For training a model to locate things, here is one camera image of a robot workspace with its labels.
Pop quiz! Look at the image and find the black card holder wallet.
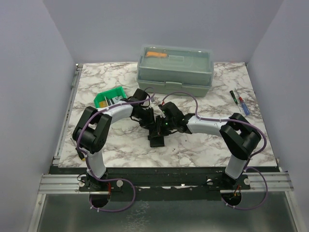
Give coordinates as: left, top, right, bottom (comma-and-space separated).
148, 131, 165, 147

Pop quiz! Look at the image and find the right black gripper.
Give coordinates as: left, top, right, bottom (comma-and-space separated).
151, 116, 176, 138

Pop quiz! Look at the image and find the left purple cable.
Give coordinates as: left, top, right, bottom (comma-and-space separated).
76, 87, 156, 213

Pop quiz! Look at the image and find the green handled screwdriver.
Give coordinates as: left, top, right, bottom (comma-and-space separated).
229, 90, 240, 110

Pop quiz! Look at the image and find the aluminium rail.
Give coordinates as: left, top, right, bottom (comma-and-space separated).
38, 172, 294, 195

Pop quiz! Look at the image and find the purple cable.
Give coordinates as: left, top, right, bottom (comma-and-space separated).
76, 87, 156, 213
159, 91, 268, 210

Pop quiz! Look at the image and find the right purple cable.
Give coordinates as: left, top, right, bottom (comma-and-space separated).
159, 91, 268, 210

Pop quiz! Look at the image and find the green plastic bin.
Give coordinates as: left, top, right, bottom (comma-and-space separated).
94, 87, 126, 108

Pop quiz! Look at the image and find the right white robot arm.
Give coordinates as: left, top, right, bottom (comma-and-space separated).
158, 102, 262, 189

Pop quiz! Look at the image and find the grey plastic tool box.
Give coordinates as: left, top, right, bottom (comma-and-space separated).
137, 45, 214, 97

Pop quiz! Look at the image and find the orange handled tool in box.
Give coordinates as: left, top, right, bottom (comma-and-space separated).
145, 51, 168, 58

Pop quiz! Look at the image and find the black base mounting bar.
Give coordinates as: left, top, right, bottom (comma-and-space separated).
48, 166, 283, 201

